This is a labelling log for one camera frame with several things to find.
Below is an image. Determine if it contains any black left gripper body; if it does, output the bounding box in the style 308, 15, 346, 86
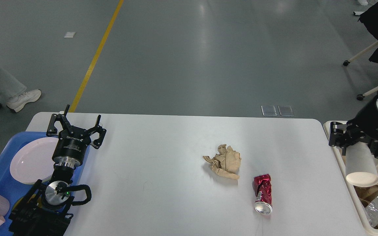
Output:
52, 133, 90, 169

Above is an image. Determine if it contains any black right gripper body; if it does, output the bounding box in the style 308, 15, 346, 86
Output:
346, 97, 378, 145

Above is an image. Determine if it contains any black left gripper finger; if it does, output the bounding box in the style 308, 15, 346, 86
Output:
46, 105, 74, 138
77, 115, 107, 149

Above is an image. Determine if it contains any white paper cup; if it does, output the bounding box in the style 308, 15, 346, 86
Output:
345, 142, 378, 187

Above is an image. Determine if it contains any pink plate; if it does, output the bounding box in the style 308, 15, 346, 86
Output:
10, 137, 58, 184

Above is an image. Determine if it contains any brown paper bag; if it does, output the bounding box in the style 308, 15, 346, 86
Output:
354, 185, 378, 207

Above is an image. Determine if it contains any crushed red soda can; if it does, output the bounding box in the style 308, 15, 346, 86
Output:
252, 173, 273, 215

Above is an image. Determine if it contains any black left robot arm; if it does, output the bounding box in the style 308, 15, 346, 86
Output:
9, 105, 107, 236

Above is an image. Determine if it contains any clear floor plate right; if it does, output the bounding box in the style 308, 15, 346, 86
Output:
278, 106, 294, 117

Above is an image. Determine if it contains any clear floor plate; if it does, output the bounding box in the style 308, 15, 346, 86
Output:
278, 106, 294, 117
261, 106, 278, 117

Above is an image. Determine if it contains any clear floor plate left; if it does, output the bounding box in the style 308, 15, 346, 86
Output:
261, 106, 278, 117

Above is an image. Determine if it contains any crumpled brown paper left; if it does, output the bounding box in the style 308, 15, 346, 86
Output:
202, 144, 242, 180

